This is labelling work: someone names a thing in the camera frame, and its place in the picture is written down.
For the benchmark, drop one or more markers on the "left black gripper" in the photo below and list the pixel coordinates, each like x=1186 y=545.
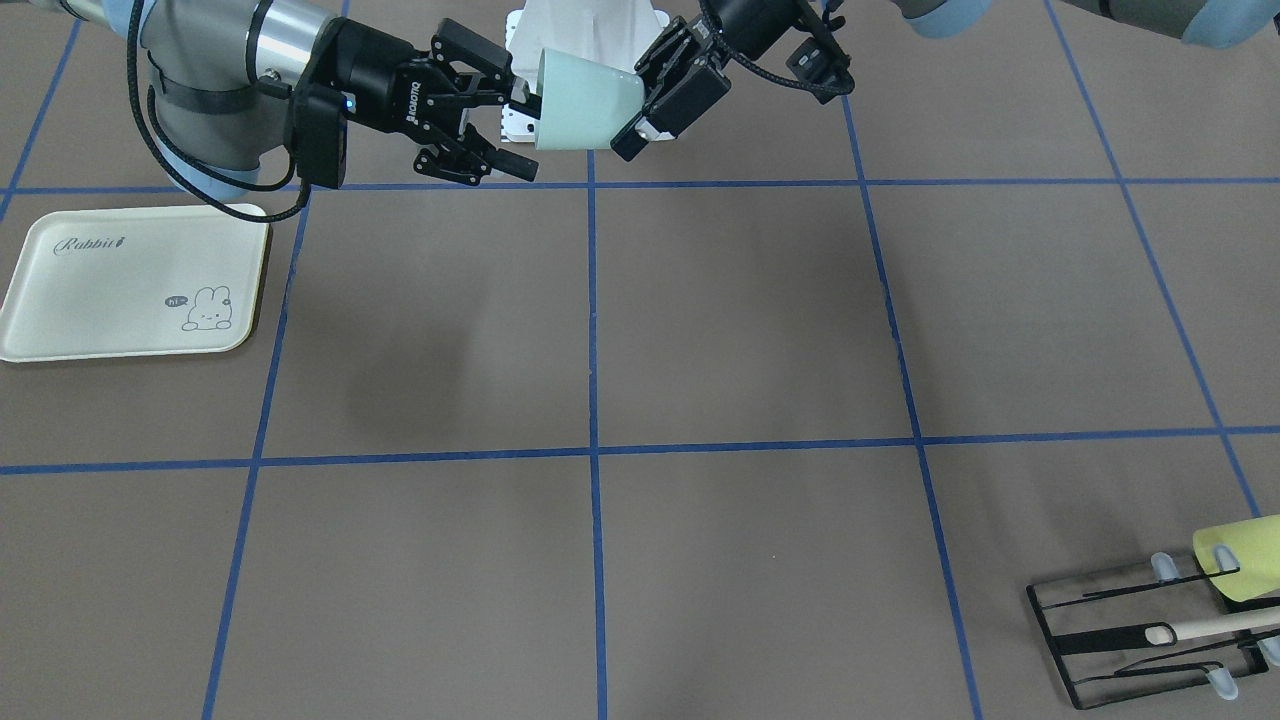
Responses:
x=748 y=21

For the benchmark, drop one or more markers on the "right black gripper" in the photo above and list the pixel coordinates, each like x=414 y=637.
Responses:
x=383 y=82

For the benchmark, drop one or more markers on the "pale green cup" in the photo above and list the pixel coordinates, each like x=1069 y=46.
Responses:
x=585 y=104

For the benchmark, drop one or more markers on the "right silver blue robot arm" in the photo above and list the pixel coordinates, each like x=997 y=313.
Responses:
x=216 y=85

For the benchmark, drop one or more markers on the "cream rabbit tray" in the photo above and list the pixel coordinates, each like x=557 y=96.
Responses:
x=134 y=282

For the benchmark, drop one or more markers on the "yellow cup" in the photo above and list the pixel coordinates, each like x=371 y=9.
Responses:
x=1242 y=557

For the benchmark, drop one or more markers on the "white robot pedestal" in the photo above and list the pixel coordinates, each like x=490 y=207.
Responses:
x=613 y=33

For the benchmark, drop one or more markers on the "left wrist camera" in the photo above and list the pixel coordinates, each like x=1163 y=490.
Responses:
x=819 y=64

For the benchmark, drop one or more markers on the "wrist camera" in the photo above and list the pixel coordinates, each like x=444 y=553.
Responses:
x=319 y=129
x=819 y=64

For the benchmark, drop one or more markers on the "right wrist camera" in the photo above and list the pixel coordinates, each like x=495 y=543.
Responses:
x=319 y=129

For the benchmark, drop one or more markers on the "black wire cup rack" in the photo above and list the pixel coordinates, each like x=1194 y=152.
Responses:
x=1092 y=625

